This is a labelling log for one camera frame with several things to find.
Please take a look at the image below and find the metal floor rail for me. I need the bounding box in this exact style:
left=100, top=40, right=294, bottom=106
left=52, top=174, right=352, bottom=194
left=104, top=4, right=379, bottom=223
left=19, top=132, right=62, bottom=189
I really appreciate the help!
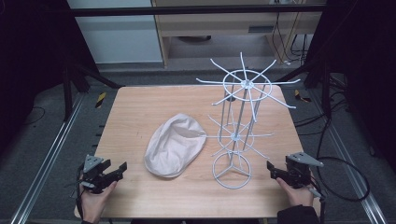
left=8, top=92, right=86, bottom=224
left=309, top=90, right=389, bottom=224

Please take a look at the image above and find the black looped cable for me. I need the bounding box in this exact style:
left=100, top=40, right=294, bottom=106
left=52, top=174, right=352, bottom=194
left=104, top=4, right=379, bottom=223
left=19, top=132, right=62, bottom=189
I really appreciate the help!
left=316, top=118, right=372, bottom=203

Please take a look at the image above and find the light wooden desk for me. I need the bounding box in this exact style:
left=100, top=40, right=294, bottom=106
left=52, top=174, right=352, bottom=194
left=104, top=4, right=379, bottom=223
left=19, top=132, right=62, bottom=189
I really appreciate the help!
left=150, top=0, right=329, bottom=69

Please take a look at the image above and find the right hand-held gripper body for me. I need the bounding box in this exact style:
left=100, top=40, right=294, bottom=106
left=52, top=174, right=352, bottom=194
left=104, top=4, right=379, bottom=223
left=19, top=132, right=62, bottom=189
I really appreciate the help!
left=284, top=151, right=325, bottom=189

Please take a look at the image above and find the yellow black striped marker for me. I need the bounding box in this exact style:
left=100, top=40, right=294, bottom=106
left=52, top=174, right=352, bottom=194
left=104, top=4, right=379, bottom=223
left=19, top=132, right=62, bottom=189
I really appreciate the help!
left=94, top=91, right=107, bottom=109
left=293, top=89, right=312, bottom=104

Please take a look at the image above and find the black curtain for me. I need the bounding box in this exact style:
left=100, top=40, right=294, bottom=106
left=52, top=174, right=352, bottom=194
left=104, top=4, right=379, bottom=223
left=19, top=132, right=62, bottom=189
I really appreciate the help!
left=306, top=0, right=396, bottom=175
left=0, top=0, right=104, bottom=157

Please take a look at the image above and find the black horizontal bar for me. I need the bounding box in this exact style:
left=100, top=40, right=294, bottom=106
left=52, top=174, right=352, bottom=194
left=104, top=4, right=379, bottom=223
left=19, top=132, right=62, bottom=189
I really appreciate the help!
left=66, top=4, right=329, bottom=18

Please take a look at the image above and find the white cabinet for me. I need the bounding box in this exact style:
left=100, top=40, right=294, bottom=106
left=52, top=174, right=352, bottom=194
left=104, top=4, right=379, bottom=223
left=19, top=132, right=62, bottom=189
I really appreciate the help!
left=66, top=0, right=164, bottom=65

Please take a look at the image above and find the white wire display rack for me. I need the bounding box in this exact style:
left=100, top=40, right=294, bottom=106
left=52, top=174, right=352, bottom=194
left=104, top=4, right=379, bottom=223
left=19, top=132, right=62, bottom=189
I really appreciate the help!
left=195, top=51, right=302, bottom=190

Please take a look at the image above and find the person's left hand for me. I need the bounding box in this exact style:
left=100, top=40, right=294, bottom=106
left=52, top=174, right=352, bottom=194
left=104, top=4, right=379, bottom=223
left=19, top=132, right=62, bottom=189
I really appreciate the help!
left=78, top=180, right=119, bottom=224

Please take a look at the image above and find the white cloth cap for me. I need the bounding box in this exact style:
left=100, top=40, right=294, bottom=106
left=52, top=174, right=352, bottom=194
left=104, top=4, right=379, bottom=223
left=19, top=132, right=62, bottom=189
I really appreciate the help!
left=143, top=112, right=208, bottom=179

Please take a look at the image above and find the thin black floor cable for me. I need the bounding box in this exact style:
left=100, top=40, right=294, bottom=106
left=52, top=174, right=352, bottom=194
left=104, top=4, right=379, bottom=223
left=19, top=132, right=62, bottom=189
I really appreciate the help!
left=21, top=105, right=47, bottom=126

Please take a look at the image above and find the bundle of hanging cables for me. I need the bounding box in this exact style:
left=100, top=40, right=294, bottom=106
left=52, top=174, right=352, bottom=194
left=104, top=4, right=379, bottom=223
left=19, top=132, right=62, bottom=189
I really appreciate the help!
left=271, top=11, right=310, bottom=66

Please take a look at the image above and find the person's right hand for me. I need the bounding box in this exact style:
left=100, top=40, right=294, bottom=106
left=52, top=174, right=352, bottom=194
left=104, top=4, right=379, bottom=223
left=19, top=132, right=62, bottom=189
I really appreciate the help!
left=276, top=176, right=316, bottom=209

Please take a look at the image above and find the black stand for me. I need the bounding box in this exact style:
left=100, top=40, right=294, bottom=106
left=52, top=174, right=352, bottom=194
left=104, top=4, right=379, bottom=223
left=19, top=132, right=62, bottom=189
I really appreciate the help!
left=61, top=60, right=125, bottom=123
left=275, top=60, right=332, bottom=120

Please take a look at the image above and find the left hand-held gripper cable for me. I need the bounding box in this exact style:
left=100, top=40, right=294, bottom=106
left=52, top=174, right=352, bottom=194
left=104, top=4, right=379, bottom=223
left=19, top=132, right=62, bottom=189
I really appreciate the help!
left=64, top=162, right=87, bottom=220

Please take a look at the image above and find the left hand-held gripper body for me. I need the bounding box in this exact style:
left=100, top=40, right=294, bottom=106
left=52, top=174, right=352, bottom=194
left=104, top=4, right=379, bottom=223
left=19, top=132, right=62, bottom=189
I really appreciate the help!
left=79, top=154, right=112, bottom=194

